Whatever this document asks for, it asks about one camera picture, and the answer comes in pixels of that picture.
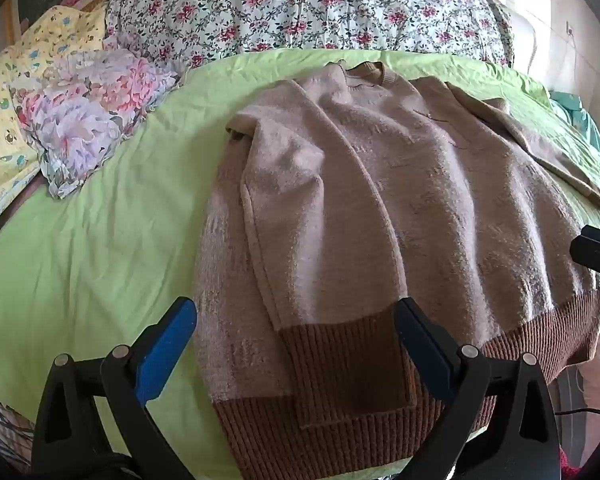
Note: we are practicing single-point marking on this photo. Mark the light green bed sheet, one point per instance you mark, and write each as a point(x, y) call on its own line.
point(105, 235)

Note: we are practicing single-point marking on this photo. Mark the teal cloth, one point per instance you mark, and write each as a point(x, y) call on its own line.
point(580, 115)

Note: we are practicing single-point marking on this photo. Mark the yellow printed cloth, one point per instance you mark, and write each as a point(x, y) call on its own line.
point(0, 130)

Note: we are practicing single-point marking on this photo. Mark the white red floral quilt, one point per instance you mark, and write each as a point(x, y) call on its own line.
point(280, 5)

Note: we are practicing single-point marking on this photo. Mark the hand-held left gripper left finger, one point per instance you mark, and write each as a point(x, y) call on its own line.
point(165, 350)

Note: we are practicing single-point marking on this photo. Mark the wall socket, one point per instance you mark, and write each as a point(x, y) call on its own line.
point(570, 28)

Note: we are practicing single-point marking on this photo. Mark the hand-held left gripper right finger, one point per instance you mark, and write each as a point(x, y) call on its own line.
point(425, 345)

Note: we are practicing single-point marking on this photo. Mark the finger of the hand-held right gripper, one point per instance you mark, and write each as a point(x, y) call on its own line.
point(597, 252)

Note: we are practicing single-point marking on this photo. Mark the pink floral pillow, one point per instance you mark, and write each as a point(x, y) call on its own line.
point(80, 115)

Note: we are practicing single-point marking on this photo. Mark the beige knit sweater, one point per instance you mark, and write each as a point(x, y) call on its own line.
point(380, 185)

